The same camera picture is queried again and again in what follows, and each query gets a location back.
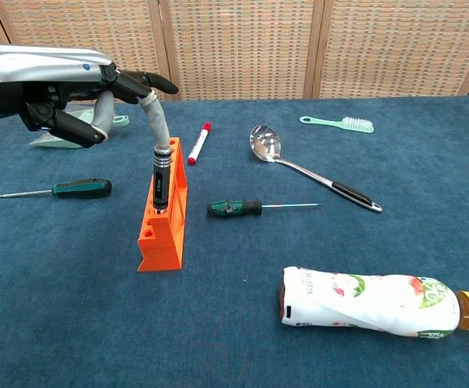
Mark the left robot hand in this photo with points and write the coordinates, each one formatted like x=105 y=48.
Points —
x=36 y=68

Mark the black knurled metal screwdriver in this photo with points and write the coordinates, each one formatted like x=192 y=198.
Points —
x=161 y=190

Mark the orange tool holder rack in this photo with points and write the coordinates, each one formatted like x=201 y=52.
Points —
x=166 y=242

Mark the white marker red cap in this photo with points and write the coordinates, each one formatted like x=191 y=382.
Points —
x=199 y=144

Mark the woven folding screen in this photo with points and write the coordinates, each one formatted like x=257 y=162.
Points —
x=238 y=48

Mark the slotted steel serving spoon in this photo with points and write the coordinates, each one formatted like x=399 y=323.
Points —
x=264 y=143

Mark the green black slim screwdriver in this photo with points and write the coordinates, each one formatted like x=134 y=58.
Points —
x=234 y=207

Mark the blue felt table cover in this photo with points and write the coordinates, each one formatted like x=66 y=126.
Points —
x=97 y=323

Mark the mint green brush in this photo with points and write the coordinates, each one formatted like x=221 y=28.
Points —
x=356 y=125

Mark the tea bottle yellow cap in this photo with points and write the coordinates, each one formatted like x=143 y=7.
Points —
x=360 y=301

